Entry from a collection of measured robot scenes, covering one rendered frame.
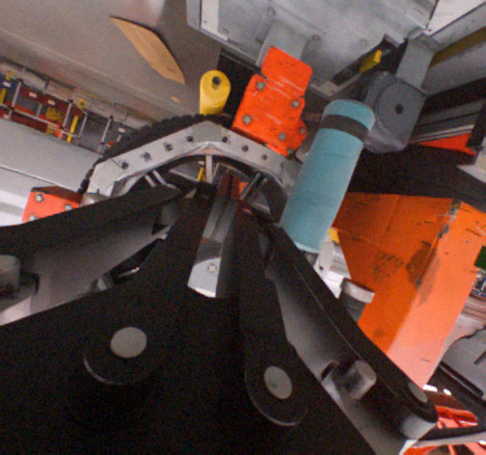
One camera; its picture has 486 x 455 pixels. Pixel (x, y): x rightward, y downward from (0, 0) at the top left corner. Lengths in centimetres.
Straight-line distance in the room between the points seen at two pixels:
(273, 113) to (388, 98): 37
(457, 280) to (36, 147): 131
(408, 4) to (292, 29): 26
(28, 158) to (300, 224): 95
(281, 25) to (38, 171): 91
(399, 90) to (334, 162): 43
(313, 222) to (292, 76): 30
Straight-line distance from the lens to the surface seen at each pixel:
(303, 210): 40
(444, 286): 74
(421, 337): 76
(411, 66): 94
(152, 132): 58
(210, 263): 35
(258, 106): 50
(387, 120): 77
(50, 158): 106
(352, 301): 36
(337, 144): 42
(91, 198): 27
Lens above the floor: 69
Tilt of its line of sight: 4 degrees up
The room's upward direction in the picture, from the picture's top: 159 degrees counter-clockwise
